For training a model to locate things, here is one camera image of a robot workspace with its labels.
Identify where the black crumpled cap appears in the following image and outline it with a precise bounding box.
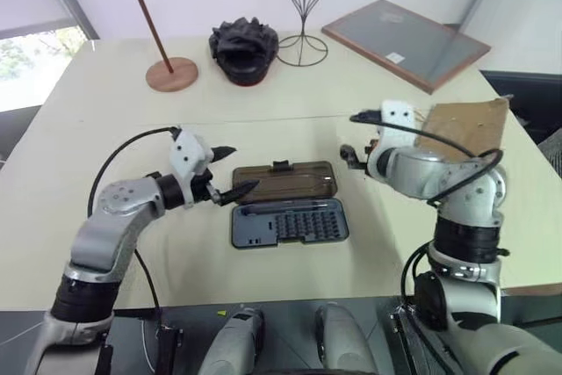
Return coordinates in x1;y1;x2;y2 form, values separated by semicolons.
208;17;281;87

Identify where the black wire hat stand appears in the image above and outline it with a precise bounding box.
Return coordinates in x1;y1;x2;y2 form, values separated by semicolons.
271;0;330;68

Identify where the wooden hat stand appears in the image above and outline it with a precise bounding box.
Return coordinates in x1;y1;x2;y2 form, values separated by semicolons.
104;0;199;93

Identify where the black strap bracket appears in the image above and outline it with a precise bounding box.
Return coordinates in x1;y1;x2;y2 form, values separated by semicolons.
155;324;184;375

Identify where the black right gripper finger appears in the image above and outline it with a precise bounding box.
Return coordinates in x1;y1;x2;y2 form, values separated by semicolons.
349;108;384;126
339;143;368;172

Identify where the dark screwdriver bit case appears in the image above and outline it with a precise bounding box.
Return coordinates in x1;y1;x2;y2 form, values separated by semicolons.
228;160;350;250

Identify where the black right upper arm cable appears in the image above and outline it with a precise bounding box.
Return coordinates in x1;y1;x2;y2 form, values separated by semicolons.
400;242;436;306

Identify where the brown cardboard sheet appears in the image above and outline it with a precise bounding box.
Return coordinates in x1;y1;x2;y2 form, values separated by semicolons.
414;96;511;161

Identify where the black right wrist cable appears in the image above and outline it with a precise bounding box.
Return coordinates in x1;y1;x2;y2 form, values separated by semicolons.
384;119;505;208

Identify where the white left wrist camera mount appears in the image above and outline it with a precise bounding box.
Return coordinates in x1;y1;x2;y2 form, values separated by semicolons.
169;127;216;210

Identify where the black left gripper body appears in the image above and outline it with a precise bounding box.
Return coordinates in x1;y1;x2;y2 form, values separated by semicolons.
189;148;221;206

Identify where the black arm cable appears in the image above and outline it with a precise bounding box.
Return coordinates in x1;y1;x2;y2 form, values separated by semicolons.
86;126;181;332
400;242;436;306

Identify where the silver grey rounded housing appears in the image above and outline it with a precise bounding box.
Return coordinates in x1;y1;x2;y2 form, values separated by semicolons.
314;302;378;375
202;306;267;375

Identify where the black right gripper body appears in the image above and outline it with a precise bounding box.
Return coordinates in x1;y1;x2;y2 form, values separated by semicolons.
362;120;383;162

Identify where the wood framed grey board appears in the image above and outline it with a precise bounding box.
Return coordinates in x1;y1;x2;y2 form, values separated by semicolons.
321;0;492;96

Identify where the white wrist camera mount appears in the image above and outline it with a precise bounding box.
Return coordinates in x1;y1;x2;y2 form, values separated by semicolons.
169;127;216;210
367;99;419;175

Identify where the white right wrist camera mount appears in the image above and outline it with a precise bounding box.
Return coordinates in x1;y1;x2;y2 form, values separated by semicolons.
367;99;419;175

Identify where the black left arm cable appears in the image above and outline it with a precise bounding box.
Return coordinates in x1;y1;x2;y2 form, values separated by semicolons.
86;126;181;332

